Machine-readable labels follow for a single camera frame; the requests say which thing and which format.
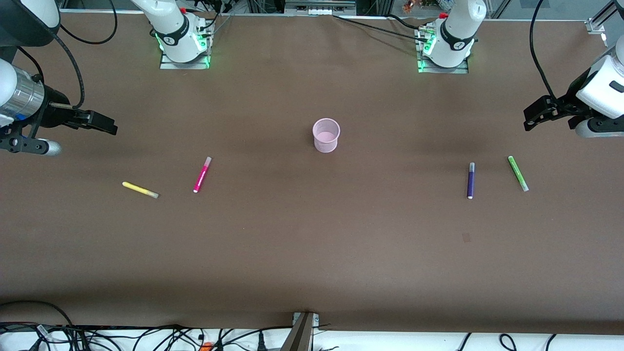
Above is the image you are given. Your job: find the pink marker pen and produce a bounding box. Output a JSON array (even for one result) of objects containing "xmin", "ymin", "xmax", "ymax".
[{"xmin": 193, "ymin": 156, "xmax": 213, "ymax": 194}]

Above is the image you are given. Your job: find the green marker pen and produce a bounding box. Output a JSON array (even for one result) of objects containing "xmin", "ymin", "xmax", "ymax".
[{"xmin": 507, "ymin": 156, "xmax": 530, "ymax": 192}]

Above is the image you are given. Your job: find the yellow marker pen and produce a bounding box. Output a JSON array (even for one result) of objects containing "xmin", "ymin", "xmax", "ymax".
[{"xmin": 122, "ymin": 181, "xmax": 160, "ymax": 199}]

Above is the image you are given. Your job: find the translucent pink plastic cup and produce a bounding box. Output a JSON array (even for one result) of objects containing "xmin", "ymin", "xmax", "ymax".
[{"xmin": 312, "ymin": 118, "xmax": 341, "ymax": 154}]

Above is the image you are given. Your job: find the brown paper table cover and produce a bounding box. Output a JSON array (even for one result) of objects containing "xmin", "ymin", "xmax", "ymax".
[{"xmin": 0, "ymin": 12, "xmax": 624, "ymax": 335}]

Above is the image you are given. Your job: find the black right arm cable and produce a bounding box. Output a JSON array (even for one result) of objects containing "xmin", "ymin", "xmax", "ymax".
[{"xmin": 17, "ymin": 0, "xmax": 118, "ymax": 109}]

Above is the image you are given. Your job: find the aluminium corner rail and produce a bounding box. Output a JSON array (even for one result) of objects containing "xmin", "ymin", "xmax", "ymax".
[{"xmin": 585, "ymin": 0, "xmax": 624, "ymax": 35}]

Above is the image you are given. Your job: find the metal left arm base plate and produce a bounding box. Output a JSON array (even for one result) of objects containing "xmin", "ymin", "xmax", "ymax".
[{"xmin": 418, "ymin": 56, "xmax": 469, "ymax": 75}]

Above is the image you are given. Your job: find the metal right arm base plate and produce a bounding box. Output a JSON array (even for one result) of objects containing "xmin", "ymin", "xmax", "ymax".
[{"xmin": 160, "ymin": 51, "xmax": 211, "ymax": 70}]

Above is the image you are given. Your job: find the long black table cable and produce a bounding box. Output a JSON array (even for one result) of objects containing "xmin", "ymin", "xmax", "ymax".
[{"xmin": 332, "ymin": 14, "xmax": 430, "ymax": 39}]

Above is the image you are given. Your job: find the black arched cable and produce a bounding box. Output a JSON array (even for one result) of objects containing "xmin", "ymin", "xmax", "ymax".
[{"xmin": 0, "ymin": 300, "xmax": 74, "ymax": 328}]

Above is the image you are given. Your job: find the black cable tangle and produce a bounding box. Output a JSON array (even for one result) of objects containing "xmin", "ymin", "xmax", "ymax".
[{"xmin": 0, "ymin": 322, "xmax": 293, "ymax": 351}]

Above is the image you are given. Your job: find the aluminium frame profile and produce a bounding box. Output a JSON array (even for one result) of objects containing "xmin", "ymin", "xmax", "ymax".
[{"xmin": 284, "ymin": 0, "xmax": 357, "ymax": 16}]

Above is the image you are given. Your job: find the metal table edge bracket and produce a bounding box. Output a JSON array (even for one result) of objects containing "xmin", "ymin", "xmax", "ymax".
[{"xmin": 282, "ymin": 312, "xmax": 320, "ymax": 351}]

